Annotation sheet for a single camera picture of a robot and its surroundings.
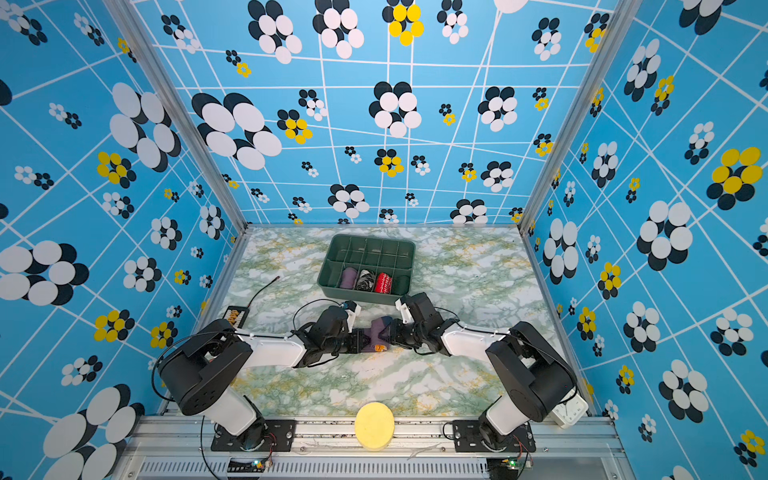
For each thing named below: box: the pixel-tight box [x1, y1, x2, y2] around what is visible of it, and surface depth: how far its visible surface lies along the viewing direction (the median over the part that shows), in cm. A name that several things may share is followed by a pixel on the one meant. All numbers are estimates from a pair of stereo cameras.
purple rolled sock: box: [340, 267, 357, 289], surface depth 100 cm
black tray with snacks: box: [222, 306, 250, 329], surface depth 96 cm
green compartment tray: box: [317, 234, 417, 303], surface depth 101 cm
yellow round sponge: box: [354, 402, 395, 451], surface depth 74 cm
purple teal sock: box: [361, 316, 393, 352], surface depth 88 cm
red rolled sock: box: [374, 272, 393, 294], surface depth 98 cm
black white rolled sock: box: [356, 269, 375, 292], surface depth 98 cm
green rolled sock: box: [391, 275, 410, 295], surface depth 98 cm
